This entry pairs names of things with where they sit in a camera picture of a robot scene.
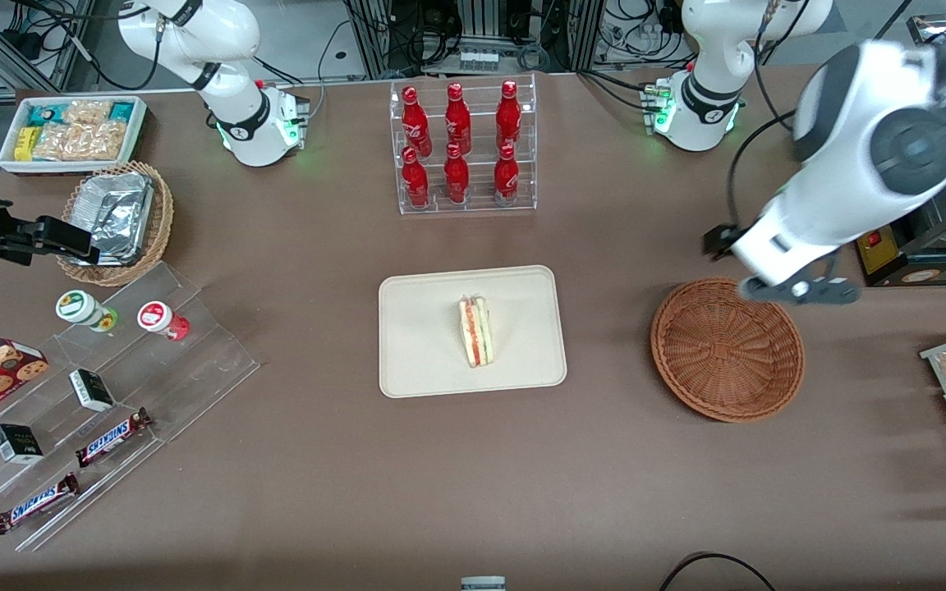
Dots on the triangular layered sandwich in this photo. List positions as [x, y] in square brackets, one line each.
[477, 332]

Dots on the black appliance with yellow panel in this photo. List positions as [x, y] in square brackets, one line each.
[933, 246]

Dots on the aluminium equipment rack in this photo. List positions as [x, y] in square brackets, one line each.
[481, 25]

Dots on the small black carton box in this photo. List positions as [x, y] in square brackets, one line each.
[91, 390]
[17, 443]

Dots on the yellow snack packet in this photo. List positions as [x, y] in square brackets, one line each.
[25, 143]

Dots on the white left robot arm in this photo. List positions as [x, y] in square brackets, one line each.
[851, 139]

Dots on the green sunflower yogurt cup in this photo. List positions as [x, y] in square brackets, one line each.
[83, 310]

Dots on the white snack bin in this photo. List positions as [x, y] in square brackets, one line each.
[71, 167]

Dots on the beige rectangular tray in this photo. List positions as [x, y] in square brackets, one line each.
[424, 345]

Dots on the red cola bottle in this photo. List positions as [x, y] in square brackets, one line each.
[509, 115]
[457, 119]
[415, 119]
[415, 179]
[506, 176]
[456, 176]

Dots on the teal snack packet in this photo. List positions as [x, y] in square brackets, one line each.
[121, 110]
[44, 113]

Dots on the grey box at table edge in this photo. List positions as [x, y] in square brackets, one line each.
[483, 584]

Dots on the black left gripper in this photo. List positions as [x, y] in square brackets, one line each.
[718, 240]

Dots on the light wicker basket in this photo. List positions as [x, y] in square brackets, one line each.
[159, 222]

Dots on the Snickers chocolate bar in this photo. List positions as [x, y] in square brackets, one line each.
[34, 502]
[112, 437]

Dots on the white power strip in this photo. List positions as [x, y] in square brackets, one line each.
[479, 60]

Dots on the clear cracker packet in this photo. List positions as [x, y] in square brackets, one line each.
[87, 112]
[83, 142]

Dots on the dark brown wicker basket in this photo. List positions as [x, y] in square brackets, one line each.
[727, 353]

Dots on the clear acrylic bottle rack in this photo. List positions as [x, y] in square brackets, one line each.
[477, 205]

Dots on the aluminium foil container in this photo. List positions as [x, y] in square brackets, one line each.
[116, 217]

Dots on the red strawberry yogurt cup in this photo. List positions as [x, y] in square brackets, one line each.
[163, 318]

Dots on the clear acrylic stepped shelf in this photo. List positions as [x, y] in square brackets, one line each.
[194, 361]

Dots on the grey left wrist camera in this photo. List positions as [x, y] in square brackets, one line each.
[793, 292]

